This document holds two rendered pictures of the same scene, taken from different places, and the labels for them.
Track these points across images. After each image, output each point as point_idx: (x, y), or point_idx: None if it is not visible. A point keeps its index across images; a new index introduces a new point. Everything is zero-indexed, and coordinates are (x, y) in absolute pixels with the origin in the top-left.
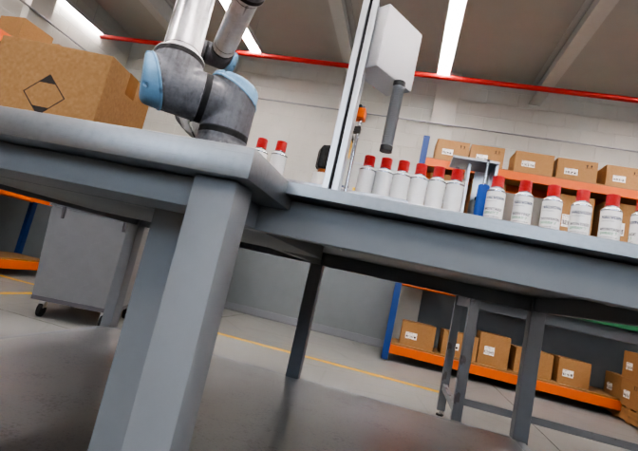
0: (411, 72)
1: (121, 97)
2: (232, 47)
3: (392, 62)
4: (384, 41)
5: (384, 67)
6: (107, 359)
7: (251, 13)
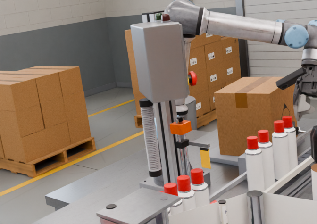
0: (147, 80)
1: (234, 110)
2: (261, 41)
3: (141, 81)
4: (136, 65)
5: (141, 90)
6: None
7: (213, 32)
